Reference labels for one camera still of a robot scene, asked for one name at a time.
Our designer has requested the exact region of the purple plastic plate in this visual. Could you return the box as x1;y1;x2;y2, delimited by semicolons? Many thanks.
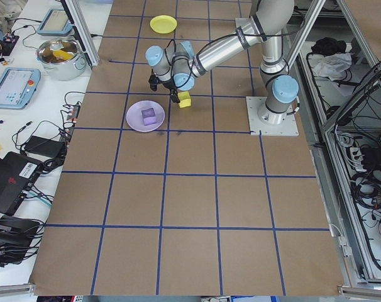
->
126;100;166;133

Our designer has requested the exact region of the metal corner bracket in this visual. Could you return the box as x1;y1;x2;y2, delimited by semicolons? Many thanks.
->
0;282;36;297
336;284;381;297

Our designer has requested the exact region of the black crumpled cloth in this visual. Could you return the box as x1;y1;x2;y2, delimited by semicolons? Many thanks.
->
310;36;348;55

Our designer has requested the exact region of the usb hub with red plugs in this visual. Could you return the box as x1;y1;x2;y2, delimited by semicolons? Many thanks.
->
62;103;82;125

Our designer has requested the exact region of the black laptop with sticker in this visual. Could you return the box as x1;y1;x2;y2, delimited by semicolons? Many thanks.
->
0;150;43;218

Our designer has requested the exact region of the steel pot with lid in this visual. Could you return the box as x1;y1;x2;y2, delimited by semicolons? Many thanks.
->
35;36;87;82

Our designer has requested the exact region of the white power strip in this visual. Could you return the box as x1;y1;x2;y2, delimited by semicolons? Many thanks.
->
347;146;364;164

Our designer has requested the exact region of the aluminium gantry post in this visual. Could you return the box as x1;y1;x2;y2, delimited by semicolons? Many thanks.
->
58;0;101;66
284;0;327;69

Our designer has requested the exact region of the purple foam block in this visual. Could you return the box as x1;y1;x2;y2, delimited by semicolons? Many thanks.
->
141;107;157;125

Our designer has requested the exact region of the white crumpled cloth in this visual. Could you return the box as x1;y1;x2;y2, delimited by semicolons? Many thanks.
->
312;52;355;83

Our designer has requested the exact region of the black electronic device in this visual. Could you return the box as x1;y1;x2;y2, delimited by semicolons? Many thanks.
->
0;216;46;268

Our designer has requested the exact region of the V-shaped metal bar frame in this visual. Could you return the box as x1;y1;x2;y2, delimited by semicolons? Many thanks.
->
295;0;381;286

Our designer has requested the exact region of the white square base plate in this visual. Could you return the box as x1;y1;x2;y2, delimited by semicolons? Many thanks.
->
245;95;301;137

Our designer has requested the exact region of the yellow plastic plate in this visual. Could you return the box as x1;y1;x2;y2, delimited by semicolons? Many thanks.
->
149;14;179;35

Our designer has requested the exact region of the yellow foam block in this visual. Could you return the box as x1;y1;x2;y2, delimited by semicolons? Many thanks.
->
177;91;192;110

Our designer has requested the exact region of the light blue teach pendant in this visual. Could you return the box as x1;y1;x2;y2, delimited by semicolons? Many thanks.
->
0;67;42;110
36;8;76;36

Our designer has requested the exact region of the black power adapter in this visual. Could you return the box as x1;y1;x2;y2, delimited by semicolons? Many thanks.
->
22;135;68;158

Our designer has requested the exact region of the small electronics board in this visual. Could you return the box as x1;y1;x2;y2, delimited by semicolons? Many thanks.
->
1;33;21;45

